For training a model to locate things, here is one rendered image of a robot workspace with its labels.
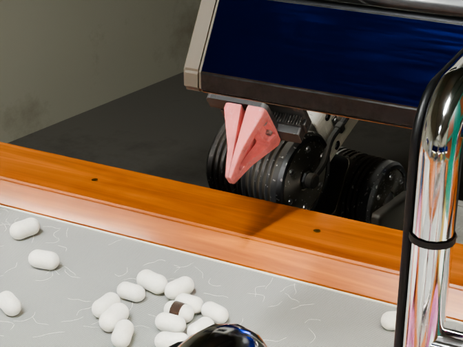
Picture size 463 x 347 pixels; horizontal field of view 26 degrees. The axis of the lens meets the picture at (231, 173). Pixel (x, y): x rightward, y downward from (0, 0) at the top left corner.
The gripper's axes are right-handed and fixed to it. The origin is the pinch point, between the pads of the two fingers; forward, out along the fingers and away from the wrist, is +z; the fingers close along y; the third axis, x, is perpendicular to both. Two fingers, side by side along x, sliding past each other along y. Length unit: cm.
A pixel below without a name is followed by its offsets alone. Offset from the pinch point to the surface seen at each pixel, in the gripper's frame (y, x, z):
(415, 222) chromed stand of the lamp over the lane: 30.0, -36.1, 16.5
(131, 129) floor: -134, 182, -88
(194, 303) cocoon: 0.3, 2.6, 13.8
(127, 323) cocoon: -3.5, -2.0, 18.7
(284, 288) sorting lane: 6.1, 9.5, 7.7
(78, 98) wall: -159, 179, -95
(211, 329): 31, -58, 31
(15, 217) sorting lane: -30.0, 9.4, 7.4
